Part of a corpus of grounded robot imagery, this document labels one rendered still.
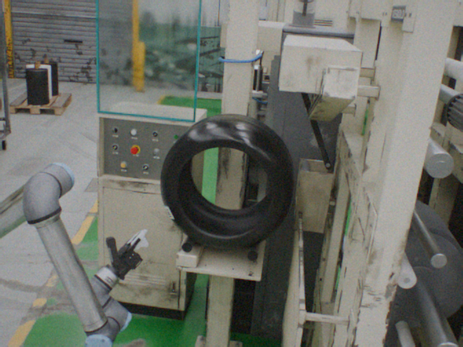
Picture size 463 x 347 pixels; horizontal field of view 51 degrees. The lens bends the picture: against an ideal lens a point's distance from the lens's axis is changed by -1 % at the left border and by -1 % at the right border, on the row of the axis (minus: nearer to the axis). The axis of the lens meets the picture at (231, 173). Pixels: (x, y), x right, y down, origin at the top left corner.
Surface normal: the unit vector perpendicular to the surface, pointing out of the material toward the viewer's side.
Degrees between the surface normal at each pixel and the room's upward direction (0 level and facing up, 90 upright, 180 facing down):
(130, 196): 90
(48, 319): 0
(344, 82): 72
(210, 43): 90
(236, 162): 90
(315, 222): 90
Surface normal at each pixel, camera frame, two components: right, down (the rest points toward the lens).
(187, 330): 0.07, -0.94
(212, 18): 0.03, 0.33
